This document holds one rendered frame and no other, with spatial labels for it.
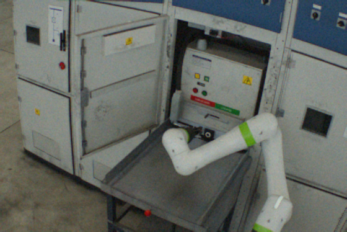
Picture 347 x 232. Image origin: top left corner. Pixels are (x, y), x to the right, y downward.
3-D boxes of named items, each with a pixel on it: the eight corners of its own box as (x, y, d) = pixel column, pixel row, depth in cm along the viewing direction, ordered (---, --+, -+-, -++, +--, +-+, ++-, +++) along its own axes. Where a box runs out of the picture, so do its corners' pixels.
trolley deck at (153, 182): (206, 236, 189) (207, 228, 185) (100, 190, 210) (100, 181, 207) (250, 165, 241) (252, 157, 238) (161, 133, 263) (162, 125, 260)
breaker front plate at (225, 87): (246, 143, 241) (261, 71, 216) (175, 118, 258) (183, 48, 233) (246, 142, 242) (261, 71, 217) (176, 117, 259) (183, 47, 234)
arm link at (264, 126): (283, 134, 188) (273, 113, 194) (281, 126, 177) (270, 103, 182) (250, 151, 192) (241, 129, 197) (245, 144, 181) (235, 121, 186)
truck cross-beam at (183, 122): (248, 151, 242) (250, 142, 239) (170, 123, 261) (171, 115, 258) (251, 147, 246) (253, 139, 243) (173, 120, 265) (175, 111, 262)
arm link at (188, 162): (238, 124, 194) (237, 124, 184) (249, 146, 193) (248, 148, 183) (172, 156, 201) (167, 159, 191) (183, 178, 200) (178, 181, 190)
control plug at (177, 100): (176, 122, 246) (179, 96, 237) (169, 120, 247) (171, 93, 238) (182, 116, 252) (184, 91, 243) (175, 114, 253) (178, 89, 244)
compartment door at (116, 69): (74, 154, 226) (70, 33, 188) (153, 120, 266) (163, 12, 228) (80, 160, 222) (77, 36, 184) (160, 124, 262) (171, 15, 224)
